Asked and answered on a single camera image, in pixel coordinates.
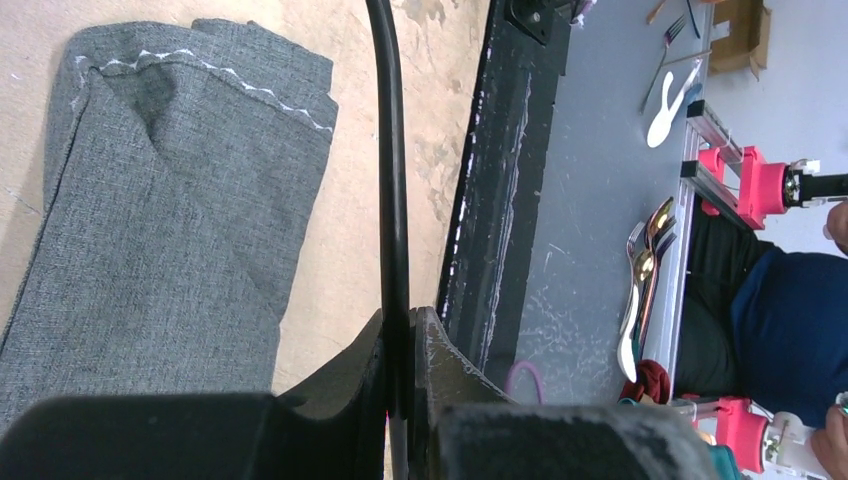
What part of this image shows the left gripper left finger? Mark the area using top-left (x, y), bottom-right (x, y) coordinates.
top-left (1, 314), bottom-right (386, 479)

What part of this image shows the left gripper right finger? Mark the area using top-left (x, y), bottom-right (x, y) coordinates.
top-left (407, 307), bottom-right (719, 479)

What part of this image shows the grey cloth napkin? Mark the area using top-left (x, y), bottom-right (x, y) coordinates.
top-left (1, 19), bottom-right (338, 428)

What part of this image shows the person's lower hand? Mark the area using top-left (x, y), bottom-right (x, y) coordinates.
top-left (811, 391), bottom-right (847, 480)

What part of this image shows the person's upper hand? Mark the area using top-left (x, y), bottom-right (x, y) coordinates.
top-left (825, 200), bottom-right (848, 256)

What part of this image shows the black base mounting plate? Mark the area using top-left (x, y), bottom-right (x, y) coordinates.
top-left (436, 1), bottom-right (572, 386)

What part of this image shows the silver spoon in pile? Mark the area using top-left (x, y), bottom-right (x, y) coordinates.
top-left (617, 221), bottom-right (645, 382)

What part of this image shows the dark red cloth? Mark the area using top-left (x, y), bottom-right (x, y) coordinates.
top-left (619, 359), bottom-right (671, 404)

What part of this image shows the gold spoon in pile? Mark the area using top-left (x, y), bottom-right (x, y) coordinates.
top-left (633, 197), bottom-right (677, 363)

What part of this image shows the seated person blue shirt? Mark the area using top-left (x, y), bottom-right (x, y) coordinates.
top-left (674, 210), bottom-right (847, 428)

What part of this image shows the white plastic fork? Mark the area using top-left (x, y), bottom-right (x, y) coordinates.
top-left (646, 58), bottom-right (703, 148)

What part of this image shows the silver metal fork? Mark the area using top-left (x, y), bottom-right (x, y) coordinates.
top-left (639, 15), bottom-right (687, 114)

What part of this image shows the cardboard box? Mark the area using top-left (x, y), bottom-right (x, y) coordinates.
top-left (708, 0), bottom-right (772, 81)

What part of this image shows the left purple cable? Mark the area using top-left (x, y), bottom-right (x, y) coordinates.
top-left (504, 360), bottom-right (546, 405)

